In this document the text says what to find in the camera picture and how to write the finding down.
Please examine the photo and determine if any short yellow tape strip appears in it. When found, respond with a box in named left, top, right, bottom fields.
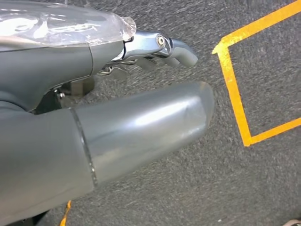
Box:
left=59, top=199, right=72, bottom=226

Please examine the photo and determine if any yellow floor tape mark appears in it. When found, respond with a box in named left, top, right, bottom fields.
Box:
left=211, top=0, right=301, bottom=147

